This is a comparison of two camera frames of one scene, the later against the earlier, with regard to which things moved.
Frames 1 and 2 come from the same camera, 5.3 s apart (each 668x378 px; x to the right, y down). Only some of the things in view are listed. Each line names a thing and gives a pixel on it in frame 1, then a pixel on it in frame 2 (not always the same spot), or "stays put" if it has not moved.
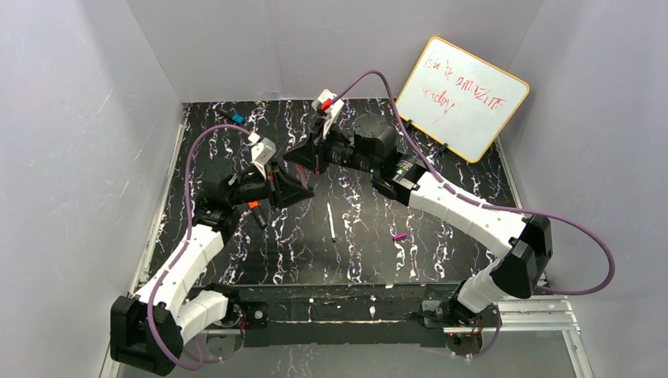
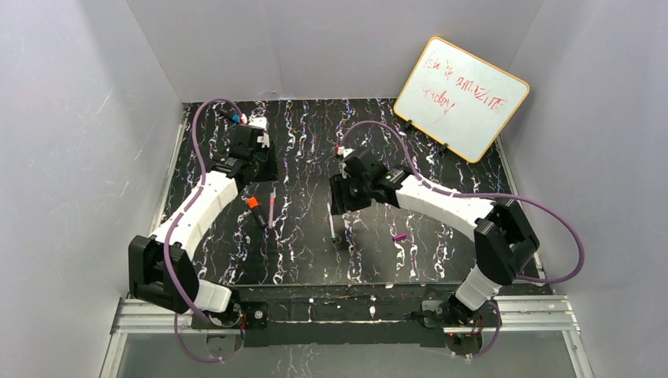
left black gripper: (274, 185) → (262, 170)
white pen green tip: (331, 221) stays put
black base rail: (331, 314) stays put
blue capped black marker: (235, 117) stays put
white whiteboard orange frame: (458, 99) stays put
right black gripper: (318, 153) → (340, 195)
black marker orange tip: (258, 213) stays put
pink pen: (302, 175) → (272, 209)
